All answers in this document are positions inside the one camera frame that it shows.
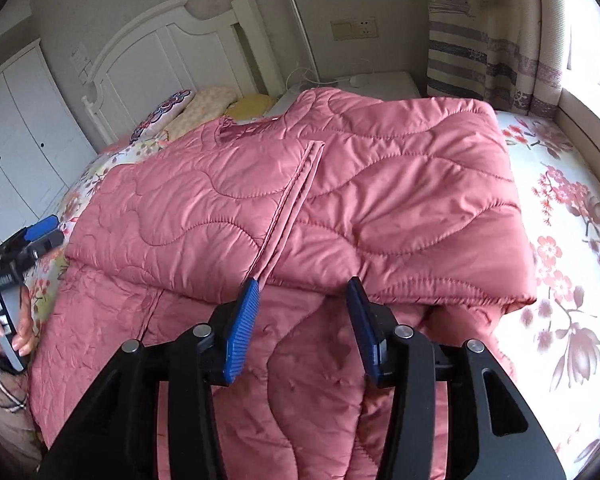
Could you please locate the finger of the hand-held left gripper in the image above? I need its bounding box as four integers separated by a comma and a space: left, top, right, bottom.
30, 230, 66, 259
22, 214, 61, 243

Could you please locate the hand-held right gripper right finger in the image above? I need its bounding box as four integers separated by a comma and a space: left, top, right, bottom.
346, 276, 568, 480

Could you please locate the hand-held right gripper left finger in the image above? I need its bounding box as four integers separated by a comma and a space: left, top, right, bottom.
40, 278, 261, 480

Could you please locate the pink quilted coat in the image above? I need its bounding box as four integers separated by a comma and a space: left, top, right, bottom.
27, 86, 538, 480

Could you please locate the person's left forearm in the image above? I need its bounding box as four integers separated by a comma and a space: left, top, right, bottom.
0, 355, 31, 413

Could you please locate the person's left hand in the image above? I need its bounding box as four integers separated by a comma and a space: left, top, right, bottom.
0, 287, 37, 358

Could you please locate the white wardrobe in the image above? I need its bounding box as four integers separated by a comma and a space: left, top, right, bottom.
0, 37, 98, 251

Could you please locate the person's beige clothing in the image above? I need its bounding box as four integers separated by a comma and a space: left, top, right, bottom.
0, 390, 47, 476

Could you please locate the purple patterned pillow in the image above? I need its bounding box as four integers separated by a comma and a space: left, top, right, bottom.
130, 89, 196, 143

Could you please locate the white wooden headboard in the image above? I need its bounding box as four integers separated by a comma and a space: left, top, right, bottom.
80, 0, 286, 146

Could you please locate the cream textured pillow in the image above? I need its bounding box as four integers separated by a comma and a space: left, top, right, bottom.
172, 86, 238, 133

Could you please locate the floral bed sheet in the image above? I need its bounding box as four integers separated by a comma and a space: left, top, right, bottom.
27, 110, 600, 476

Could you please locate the yellow pillow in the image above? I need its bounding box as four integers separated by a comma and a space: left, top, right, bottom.
225, 92, 276, 121

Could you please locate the white nightstand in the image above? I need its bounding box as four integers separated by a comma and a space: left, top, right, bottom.
270, 71, 421, 111

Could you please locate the striped beige curtain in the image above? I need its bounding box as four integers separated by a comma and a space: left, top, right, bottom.
422, 0, 571, 121

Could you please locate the white pole desk lamp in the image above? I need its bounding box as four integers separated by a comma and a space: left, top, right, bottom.
284, 0, 338, 90

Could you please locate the cream window sill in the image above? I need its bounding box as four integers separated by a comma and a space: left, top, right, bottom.
555, 85, 600, 173

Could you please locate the white lamp cable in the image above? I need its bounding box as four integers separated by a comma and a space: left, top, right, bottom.
285, 57, 321, 85

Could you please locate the white wall socket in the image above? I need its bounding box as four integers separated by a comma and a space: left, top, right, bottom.
352, 17, 379, 39

